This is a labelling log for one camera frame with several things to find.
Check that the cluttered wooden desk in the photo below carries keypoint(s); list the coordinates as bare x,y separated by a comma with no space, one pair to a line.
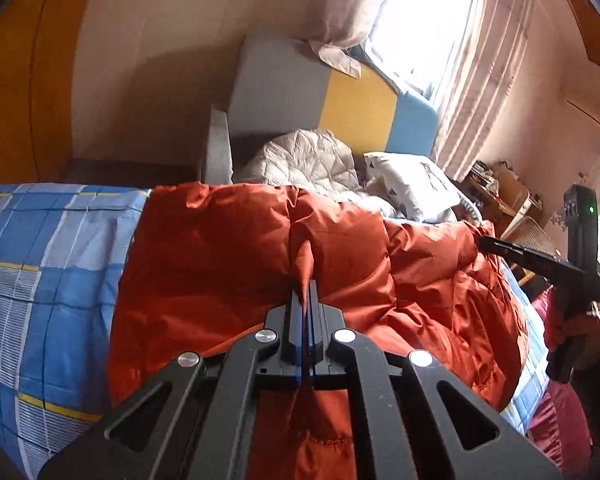
500,190

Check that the rattan chair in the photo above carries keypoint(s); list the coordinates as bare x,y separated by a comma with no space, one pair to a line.
527,232

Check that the grey upright cushion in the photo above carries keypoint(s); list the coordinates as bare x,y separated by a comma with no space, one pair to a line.
219,145

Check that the pink patterned curtain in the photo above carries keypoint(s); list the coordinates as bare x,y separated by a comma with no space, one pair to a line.
352,15
480,75

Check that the pink ruffled blanket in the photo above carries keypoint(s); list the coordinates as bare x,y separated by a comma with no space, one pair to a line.
555,420

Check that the grey yellow blue headboard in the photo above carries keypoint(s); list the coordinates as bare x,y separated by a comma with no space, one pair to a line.
360,105

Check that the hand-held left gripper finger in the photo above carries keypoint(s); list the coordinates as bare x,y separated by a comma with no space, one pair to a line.
314,345
301,345

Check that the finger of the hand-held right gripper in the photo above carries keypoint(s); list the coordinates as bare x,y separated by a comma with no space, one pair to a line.
520,254

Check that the white printed pillow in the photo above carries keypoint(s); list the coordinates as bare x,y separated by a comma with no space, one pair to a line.
415,185

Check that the bright window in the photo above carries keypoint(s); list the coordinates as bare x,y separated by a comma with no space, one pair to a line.
425,15

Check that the orange puffer jacket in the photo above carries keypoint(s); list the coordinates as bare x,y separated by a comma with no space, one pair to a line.
380,280

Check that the bed with blue plaid sheet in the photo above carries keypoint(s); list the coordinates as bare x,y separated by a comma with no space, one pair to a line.
50,285

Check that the orange wooden wardrobe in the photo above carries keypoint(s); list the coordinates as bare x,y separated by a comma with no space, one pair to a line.
25,70

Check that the person's right hand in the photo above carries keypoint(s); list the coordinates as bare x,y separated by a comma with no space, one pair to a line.
587,337

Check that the grey quilted blanket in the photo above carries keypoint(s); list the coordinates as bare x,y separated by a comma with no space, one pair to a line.
305,160

